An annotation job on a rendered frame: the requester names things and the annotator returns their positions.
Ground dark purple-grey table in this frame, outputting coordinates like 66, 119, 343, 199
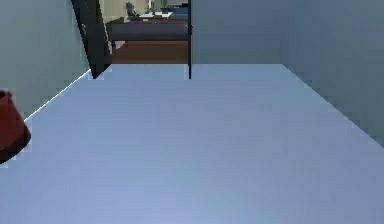
105, 17, 190, 52

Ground blue box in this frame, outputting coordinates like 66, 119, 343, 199
171, 7, 190, 19

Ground dark green house plant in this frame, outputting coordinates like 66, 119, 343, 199
125, 1, 139, 20

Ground red-brown round pot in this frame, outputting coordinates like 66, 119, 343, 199
0, 90, 32, 165

